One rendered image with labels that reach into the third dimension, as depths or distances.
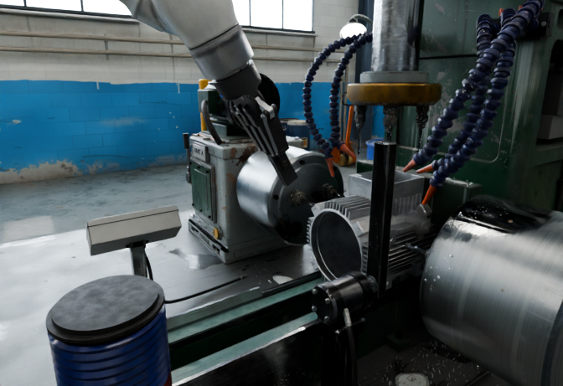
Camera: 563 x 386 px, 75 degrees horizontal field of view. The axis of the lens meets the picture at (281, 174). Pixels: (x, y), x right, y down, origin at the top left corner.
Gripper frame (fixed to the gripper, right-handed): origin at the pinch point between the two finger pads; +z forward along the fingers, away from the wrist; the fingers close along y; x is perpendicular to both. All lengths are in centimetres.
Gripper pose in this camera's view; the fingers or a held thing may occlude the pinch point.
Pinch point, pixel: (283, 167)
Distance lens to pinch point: 69.6
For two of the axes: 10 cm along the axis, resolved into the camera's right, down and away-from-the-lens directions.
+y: -5.5, -2.0, 8.1
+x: -7.2, 6.0, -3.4
